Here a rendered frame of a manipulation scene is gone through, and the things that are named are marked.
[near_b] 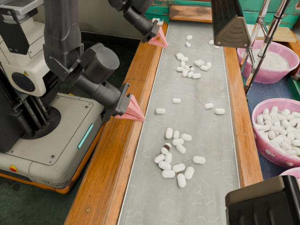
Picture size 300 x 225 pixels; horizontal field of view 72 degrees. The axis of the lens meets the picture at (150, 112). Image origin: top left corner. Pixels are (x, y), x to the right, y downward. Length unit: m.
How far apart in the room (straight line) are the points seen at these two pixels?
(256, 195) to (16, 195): 1.49
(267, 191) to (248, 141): 0.48
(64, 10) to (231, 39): 0.35
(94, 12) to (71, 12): 2.18
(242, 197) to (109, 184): 0.40
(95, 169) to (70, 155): 0.68
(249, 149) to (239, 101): 0.21
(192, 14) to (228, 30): 0.77
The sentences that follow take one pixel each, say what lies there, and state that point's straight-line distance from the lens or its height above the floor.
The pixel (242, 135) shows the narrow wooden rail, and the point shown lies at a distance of 0.71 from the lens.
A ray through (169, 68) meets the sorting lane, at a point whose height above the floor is 0.74.
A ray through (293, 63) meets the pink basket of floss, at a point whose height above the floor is 0.74.
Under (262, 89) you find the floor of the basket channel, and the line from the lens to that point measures 1.07.
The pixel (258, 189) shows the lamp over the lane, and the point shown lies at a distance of 0.24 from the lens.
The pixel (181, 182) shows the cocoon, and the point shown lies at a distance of 0.58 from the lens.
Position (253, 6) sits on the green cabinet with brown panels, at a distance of 1.36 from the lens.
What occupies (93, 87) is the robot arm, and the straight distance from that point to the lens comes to 0.51.
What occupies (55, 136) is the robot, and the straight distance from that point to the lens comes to 1.37.
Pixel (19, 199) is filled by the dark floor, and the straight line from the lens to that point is 1.59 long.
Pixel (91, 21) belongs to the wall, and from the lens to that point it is 2.72.
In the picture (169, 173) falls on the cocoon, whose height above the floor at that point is 0.76.
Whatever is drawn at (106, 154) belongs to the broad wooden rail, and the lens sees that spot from 0.63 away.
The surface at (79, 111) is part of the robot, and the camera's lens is 1.47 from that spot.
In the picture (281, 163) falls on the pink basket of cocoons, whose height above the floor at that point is 0.70.
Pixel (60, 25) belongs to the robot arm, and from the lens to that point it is 0.48.
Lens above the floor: 1.29
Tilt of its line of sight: 47 degrees down
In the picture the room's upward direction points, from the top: straight up
